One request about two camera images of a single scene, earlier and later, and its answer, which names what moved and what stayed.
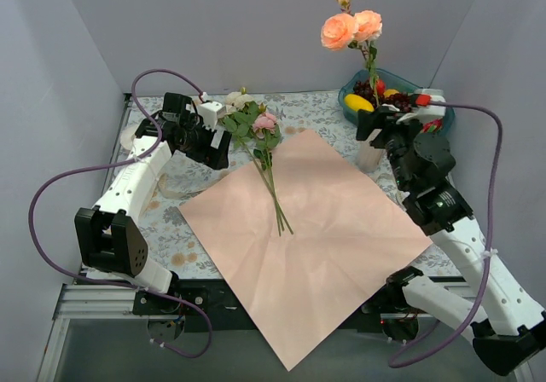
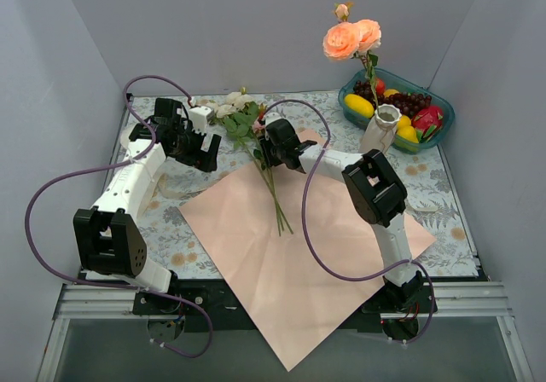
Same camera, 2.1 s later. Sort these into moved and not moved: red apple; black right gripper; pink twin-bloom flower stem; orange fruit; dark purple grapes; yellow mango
Moved: black right gripper; pink twin-bloom flower stem
Not moved: yellow mango; orange fruit; dark purple grapes; red apple
